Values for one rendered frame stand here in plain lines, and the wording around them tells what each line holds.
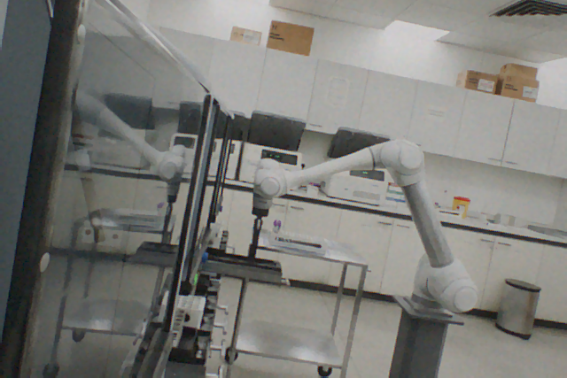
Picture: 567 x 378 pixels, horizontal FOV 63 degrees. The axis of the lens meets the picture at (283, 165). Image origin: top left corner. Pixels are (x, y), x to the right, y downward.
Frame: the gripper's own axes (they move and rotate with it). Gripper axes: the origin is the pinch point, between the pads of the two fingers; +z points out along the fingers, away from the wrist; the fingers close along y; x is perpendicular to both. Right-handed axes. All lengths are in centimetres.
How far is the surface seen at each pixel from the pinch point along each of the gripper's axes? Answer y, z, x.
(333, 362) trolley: -25, 56, 53
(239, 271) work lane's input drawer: 11.3, 6.1, -4.6
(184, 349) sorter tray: 96, 0, -17
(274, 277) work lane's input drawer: 11.3, 6.3, 10.1
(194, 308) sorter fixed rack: 78, -2, -17
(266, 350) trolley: -28, 56, 18
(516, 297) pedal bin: -190, 51, 253
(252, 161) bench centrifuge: -225, -25, -2
